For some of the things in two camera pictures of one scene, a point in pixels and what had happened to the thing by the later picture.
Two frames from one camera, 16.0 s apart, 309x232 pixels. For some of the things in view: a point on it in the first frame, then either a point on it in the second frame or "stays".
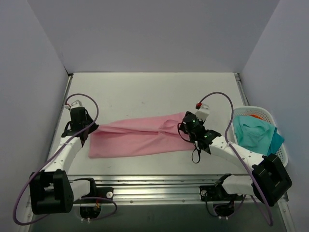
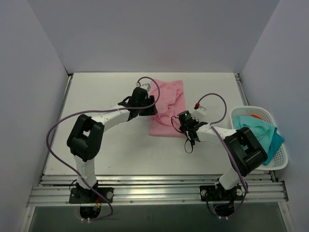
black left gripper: (88, 127) to (147, 109)
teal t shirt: (256, 135) stays
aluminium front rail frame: (147, 189) stays
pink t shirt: (144, 136) to (171, 103)
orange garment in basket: (257, 116) stays
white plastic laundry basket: (264, 113) stays
